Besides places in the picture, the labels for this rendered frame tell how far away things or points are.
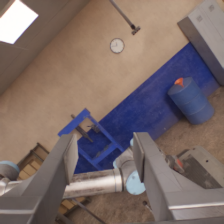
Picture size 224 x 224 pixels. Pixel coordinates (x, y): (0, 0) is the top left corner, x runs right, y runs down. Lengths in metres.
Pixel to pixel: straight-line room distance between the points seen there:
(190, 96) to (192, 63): 1.03
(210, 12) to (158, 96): 1.94
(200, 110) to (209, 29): 1.59
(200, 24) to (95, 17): 2.11
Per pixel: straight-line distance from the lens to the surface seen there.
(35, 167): 4.42
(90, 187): 0.63
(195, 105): 3.56
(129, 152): 0.76
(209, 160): 1.13
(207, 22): 3.86
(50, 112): 4.12
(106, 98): 3.81
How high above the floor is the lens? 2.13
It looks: 12 degrees down
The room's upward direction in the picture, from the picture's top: 43 degrees counter-clockwise
